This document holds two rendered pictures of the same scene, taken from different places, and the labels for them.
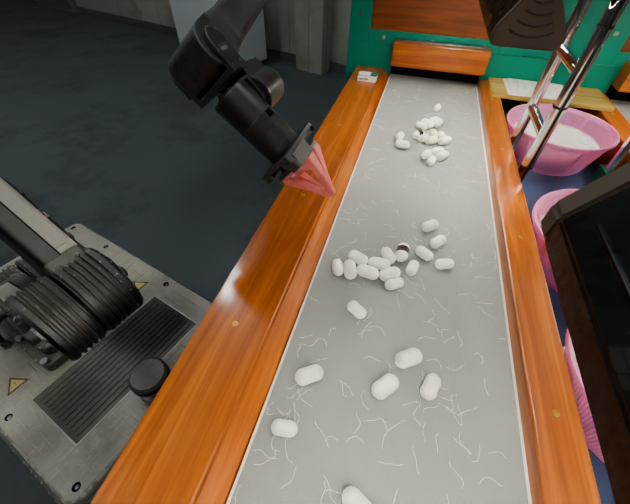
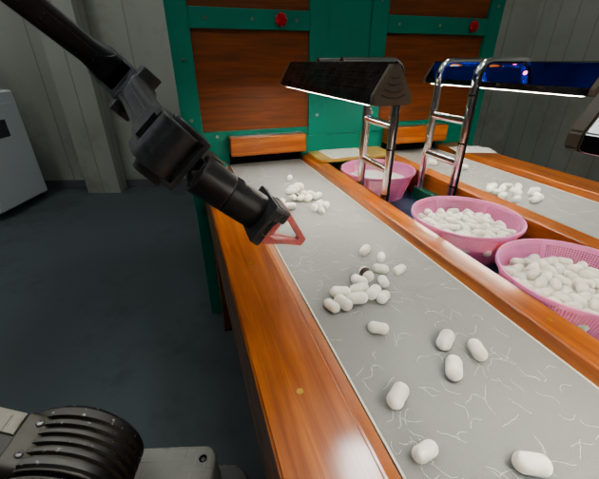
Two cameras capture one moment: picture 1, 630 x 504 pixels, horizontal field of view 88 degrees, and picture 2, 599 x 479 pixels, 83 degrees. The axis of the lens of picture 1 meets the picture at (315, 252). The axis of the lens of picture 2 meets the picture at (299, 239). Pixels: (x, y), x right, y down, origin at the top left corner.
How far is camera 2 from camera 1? 26 cm
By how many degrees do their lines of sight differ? 32
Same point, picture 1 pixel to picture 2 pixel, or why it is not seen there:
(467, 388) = (492, 339)
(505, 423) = (531, 347)
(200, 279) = not seen: hidden behind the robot
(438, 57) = (269, 143)
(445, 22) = (262, 119)
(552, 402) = (541, 315)
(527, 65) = (329, 139)
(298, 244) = (287, 300)
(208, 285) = not seen: hidden behind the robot
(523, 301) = (467, 268)
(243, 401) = (376, 451)
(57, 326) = not seen: outside the picture
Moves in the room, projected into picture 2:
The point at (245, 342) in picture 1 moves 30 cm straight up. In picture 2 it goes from (326, 400) to (341, 133)
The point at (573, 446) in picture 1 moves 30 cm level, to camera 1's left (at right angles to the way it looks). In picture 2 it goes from (575, 332) to (448, 448)
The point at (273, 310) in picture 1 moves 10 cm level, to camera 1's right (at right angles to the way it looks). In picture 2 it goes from (321, 360) to (376, 331)
